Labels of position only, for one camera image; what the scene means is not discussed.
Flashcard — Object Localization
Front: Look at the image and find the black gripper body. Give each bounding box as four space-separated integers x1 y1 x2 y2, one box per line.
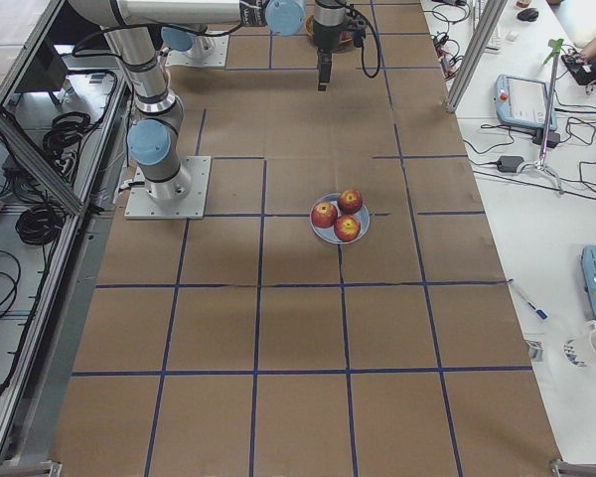
312 0 347 52

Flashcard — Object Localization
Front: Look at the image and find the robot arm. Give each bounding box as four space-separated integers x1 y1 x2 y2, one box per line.
161 27 215 59
72 1 306 203

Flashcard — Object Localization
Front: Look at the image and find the woven wicker basket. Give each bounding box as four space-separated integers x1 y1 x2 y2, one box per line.
305 15 314 37

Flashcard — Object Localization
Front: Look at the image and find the red apple on plate back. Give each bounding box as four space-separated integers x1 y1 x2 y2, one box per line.
337 189 364 215

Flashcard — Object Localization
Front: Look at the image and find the red apple on plate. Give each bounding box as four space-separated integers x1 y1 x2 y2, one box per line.
337 189 364 215
310 201 338 229
334 215 362 242

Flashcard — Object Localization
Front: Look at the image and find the red apple on plate left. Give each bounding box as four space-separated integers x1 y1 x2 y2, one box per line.
310 201 338 229

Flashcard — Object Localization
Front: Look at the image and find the light blue plate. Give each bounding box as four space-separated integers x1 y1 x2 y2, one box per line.
310 194 371 244

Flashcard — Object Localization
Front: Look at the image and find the red apple on plate front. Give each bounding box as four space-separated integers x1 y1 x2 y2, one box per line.
334 215 362 242

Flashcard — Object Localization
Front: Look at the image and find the black computer mouse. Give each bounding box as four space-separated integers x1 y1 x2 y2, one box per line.
517 7 539 23

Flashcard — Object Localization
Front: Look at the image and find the black power adapter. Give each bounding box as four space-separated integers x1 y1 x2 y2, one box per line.
496 155 524 174

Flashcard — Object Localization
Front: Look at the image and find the silver tripod stand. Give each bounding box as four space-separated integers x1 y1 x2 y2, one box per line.
518 38 565 195

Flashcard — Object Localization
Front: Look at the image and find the white blue pen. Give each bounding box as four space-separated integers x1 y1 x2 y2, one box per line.
508 278 548 321

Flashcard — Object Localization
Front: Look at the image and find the small metal binder clip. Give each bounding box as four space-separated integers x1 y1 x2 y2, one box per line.
524 340 543 362

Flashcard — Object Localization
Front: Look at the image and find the black camera cable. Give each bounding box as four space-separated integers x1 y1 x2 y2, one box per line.
345 0 382 79

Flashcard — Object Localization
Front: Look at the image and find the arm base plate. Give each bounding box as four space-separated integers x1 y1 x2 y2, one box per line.
124 156 212 220
162 30 229 69

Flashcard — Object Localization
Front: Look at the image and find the aluminium frame post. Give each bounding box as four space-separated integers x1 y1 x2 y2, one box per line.
444 0 507 113

